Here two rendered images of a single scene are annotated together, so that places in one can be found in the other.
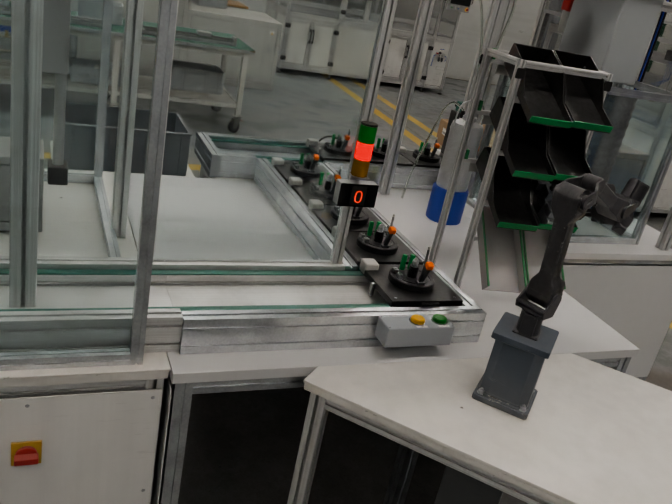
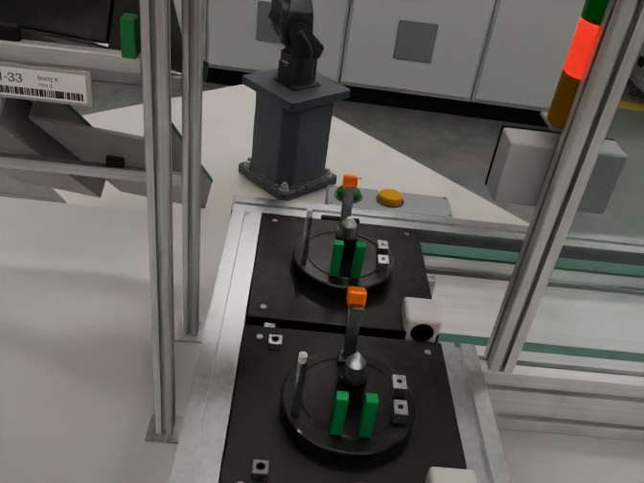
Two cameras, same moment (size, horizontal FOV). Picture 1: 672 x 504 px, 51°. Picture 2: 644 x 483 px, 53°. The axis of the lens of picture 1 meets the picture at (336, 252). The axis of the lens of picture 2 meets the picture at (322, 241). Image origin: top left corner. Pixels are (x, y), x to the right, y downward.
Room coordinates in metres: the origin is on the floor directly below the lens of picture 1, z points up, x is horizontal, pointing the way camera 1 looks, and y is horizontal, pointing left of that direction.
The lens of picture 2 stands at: (2.64, 0.00, 1.50)
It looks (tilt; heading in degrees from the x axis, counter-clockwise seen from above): 34 degrees down; 202
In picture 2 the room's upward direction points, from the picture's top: 8 degrees clockwise
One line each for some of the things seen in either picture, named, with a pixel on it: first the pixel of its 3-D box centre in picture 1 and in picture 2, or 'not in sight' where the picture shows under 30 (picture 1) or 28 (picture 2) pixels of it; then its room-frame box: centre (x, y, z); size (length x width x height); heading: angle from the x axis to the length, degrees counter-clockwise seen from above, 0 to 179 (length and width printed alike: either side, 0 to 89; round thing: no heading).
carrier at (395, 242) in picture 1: (379, 234); (352, 382); (2.18, -0.13, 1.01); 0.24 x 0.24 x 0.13; 26
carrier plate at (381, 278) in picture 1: (409, 284); (341, 272); (1.95, -0.24, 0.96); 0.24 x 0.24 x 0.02; 26
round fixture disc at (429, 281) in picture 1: (411, 278); (343, 261); (1.95, -0.24, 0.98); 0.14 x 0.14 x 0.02
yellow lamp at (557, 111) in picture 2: (360, 166); (580, 100); (1.97, -0.02, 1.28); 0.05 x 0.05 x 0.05
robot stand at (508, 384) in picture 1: (515, 364); (291, 131); (1.59, -0.51, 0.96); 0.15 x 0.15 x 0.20; 69
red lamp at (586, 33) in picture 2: (363, 150); (598, 49); (1.97, -0.02, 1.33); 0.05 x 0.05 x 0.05
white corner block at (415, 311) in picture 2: (369, 266); (420, 320); (2.00, -0.11, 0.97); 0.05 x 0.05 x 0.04; 26
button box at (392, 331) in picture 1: (414, 330); (386, 215); (1.72, -0.26, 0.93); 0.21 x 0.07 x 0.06; 116
